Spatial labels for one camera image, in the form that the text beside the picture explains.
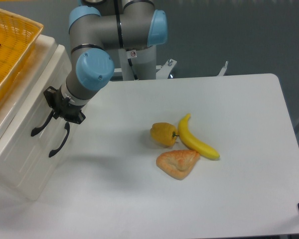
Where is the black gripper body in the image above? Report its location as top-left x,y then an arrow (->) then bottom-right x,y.
43,86 -> 86,124

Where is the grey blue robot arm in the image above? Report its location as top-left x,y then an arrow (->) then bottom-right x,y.
44,0 -> 168,124

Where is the white drawer cabinet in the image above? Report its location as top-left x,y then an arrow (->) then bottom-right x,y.
0,34 -> 73,201

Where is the yellow woven basket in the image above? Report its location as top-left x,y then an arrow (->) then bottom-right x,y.
0,9 -> 44,103

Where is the yellow bell pepper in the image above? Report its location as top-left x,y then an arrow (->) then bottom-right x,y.
150,122 -> 179,147

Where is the orange croissant pastry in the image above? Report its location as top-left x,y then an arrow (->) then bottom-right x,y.
156,150 -> 200,180

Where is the yellow banana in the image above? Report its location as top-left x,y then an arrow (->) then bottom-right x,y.
177,114 -> 220,160

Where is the black lower drawer handle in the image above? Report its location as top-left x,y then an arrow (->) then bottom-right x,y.
48,122 -> 71,158

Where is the black drawer handle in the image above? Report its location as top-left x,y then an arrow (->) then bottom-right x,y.
48,122 -> 71,158
30,110 -> 54,137

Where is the black top drawer handle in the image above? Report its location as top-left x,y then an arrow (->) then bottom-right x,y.
30,110 -> 54,137

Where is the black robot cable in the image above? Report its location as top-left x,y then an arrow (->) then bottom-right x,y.
126,48 -> 140,81

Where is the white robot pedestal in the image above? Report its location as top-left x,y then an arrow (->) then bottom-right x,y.
118,46 -> 156,81

